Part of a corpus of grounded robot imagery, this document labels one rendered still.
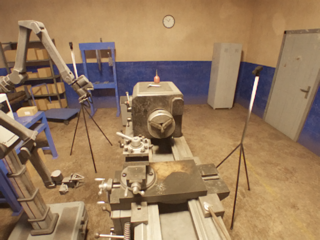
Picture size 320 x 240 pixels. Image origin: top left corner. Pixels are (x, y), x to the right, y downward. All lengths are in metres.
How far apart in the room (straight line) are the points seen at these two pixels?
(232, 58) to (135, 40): 2.65
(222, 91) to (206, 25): 1.84
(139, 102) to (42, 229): 1.47
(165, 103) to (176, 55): 3.40
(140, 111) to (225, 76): 3.62
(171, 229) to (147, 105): 1.05
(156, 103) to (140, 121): 0.25
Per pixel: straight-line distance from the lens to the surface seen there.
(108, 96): 5.11
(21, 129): 1.14
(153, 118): 1.43
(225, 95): 5.08
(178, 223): 1.24
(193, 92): 5.23
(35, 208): 1.78
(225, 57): 4.83
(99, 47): 4.39
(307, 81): 4.07
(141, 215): 1.08
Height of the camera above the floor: 1.77
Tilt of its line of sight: 25 degrees down
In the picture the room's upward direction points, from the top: straight up
